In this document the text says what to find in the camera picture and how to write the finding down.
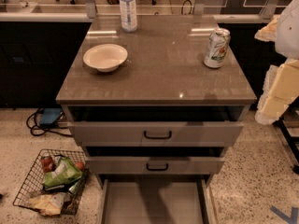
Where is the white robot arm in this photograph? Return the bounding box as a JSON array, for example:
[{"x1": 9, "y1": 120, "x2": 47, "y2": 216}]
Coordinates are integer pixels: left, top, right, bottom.
[{"x1": 254, "y1": 0, "x2": 299, "y2": 125}]

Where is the black floor cable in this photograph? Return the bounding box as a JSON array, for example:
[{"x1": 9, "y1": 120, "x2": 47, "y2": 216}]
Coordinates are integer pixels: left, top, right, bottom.
[{"x1": 25, "y1": 107, "x2": 73, "y2": 138}]

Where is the grey drawer cabinet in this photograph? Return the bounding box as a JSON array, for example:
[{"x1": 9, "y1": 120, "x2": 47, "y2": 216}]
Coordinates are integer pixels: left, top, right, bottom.
[{"x1": 55, "y1": 14, "x2": 258, "y2": 224}]

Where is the green white soda can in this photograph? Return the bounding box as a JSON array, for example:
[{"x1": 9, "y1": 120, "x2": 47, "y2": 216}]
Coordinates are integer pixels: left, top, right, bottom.
[{"x1": 204, "y1": 28, "x2": 231, "y2": 68}]

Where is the grey drawer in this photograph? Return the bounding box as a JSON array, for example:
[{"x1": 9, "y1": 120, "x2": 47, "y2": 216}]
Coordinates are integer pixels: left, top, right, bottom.
[
  {"x1": 86, "y1": 147, "x2": 224, "y2": 175},
  {"x1": 69, "y1": 106, "x2": 243, "y2": 147},
  {"x1": 96, "y1": 178, "x2": 216, "y2": 224}
]

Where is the black metal stand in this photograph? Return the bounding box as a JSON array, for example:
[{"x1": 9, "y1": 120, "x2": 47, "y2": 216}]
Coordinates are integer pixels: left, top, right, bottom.
[{"x1": 277, "y1": 108, "x2": 299, "y2": 175}]

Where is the red apple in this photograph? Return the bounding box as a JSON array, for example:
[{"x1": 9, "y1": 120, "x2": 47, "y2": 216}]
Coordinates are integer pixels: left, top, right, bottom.
[{"x1": 75, "y1": 161, "x2": 85, "y2": 171}]

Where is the green chip bag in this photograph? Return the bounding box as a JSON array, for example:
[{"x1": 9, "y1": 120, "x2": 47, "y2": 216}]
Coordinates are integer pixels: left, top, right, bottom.
[{"x1": 43, "y1": 157, "x2": 82, "y2": 188}]

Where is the clear plastic water bottle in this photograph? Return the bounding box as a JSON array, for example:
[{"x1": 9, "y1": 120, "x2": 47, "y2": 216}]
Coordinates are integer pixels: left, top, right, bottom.
[{"x1": 119, "y1": 0, "x2": 137, "y2": 32}]

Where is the white ceramic bowl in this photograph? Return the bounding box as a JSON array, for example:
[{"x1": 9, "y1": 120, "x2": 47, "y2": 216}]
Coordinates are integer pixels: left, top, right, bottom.
[{"x1": 83, "y1": 44, "x2": 128, "y2": 73}]

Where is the yellow snack bag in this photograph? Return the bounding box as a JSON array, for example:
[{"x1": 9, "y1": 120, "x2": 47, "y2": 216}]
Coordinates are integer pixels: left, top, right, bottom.
[{"x1": 29, "y1": 192, "x2": 66, "y2": 216}]

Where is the blue power box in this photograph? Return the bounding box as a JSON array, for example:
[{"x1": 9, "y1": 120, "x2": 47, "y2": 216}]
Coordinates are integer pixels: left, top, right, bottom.
[{"x1": 39, "y1": 108, "x2": 62, "y2": 126}]

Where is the blue floor tape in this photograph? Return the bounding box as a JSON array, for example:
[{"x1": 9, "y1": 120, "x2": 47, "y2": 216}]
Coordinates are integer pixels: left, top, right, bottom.
[{"x1": 270, "y1": 206, "x2": 299, "y2": 224}]

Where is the black wire basket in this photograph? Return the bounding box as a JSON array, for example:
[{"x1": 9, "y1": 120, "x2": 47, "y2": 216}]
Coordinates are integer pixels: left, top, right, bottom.
[{"x1": 13, "y1": 149, "x2": 89, "y2": 215}]

